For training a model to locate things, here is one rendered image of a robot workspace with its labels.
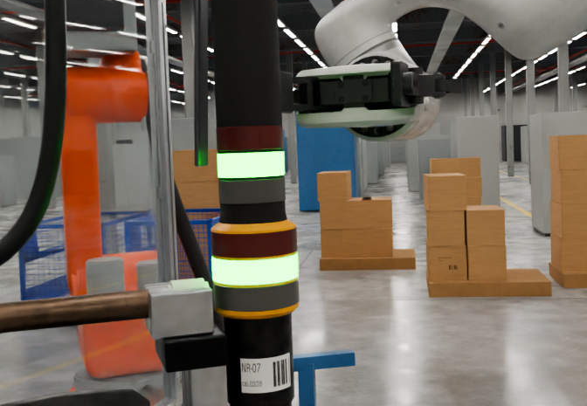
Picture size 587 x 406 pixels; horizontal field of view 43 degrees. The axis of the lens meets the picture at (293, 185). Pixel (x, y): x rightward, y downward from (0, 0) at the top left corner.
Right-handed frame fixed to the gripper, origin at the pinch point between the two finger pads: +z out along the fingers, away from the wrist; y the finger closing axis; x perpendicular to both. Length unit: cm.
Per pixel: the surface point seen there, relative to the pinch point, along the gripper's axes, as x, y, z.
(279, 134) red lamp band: -3.5, -1.7, 18.8
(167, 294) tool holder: -10.8, 3.0, 22.4
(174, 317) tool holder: -11.9, 2.8, 22.3
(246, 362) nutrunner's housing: -14.5, 0.0, 20.3
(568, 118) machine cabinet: 15, -74, -1195
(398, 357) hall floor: -167, 81, -491
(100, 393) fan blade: -20.4, 14.9, 10.0
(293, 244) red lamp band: -8.9, -2.1, 18.8
